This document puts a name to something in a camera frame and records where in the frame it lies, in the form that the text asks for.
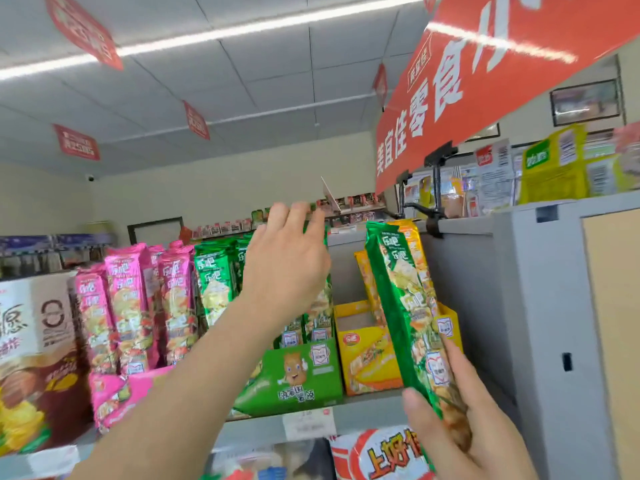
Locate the grey metal cabinet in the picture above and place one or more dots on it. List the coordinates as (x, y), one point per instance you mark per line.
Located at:
(540, 319)

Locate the person's right hand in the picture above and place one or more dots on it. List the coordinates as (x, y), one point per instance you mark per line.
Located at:
(480, 444)

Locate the person's right thumb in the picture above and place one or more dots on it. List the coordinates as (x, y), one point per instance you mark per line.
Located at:
(422, 424)

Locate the ceiling light strip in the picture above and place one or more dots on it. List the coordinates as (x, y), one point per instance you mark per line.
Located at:
(210, 34)

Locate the pink cardboard display box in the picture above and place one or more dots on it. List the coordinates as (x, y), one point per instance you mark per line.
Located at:
(125, 389)

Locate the yellow snack packet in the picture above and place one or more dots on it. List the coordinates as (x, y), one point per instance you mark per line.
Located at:
(415, 244)
(367, 279)

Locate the blue purple shelf display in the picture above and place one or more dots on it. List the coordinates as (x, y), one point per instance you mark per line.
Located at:
(55, 249)

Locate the person's left little finger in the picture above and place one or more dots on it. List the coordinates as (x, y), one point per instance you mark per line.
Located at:
(257, 233)

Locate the black framed board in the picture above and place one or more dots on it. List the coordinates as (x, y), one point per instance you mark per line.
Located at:
(155, 230)

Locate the black sign clamp holder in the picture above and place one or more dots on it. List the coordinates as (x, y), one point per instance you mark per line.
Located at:
(436, 184)

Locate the green snack packet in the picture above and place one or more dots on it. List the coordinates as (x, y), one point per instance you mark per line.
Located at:
(407, 304)

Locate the brown and white snack box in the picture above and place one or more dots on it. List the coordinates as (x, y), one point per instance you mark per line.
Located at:
(35, 354)

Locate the white labelled carton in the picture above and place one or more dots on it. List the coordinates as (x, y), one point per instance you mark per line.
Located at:
(494, 174)

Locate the white shelf price label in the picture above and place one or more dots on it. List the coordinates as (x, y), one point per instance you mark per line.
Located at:
(309, 423)

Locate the person's left middle finger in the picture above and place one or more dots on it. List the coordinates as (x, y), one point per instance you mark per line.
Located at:
(300, 217)

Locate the white ceiling rail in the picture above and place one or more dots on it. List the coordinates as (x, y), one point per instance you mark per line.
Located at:
(260, 112)

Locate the grey shelf board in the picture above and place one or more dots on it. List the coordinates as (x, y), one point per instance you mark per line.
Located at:
(370, 412)

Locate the row of green snack packets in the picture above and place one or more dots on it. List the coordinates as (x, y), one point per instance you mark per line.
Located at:
(215, 279)

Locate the large red banner sign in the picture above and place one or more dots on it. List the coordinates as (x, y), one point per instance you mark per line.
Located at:
(490, 74)

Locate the row of pink snack packets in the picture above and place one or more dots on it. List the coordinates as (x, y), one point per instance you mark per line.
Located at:
(130, 299)

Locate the person's left hand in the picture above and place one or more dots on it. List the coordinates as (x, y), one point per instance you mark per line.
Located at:
(285, 269)

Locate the person's left forearm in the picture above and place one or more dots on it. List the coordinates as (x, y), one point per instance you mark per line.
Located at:
(190, 389)

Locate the yellow cardboard display box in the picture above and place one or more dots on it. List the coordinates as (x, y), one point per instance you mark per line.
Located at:
(365, 354)

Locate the clear snack bag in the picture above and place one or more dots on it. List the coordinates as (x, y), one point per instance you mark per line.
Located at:
(270, 462)

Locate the black framed wall picture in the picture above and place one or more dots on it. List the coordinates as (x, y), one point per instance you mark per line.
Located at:
(585, 102)

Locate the row of red background packets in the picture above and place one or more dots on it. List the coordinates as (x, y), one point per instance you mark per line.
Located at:
(355, 202)

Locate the red and white snack bag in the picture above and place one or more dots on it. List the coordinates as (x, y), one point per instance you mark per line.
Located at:
(380, 457)

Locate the yellow green carton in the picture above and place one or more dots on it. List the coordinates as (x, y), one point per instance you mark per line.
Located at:
(607, 174)
(552, 167)

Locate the green cardboard display box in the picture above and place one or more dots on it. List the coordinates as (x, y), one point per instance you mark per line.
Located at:
(295, 379)

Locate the red hanging ceiling sign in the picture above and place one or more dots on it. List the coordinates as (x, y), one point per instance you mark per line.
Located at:
(380, 84)
(196, 119)
(82, 28)
(76, 142)

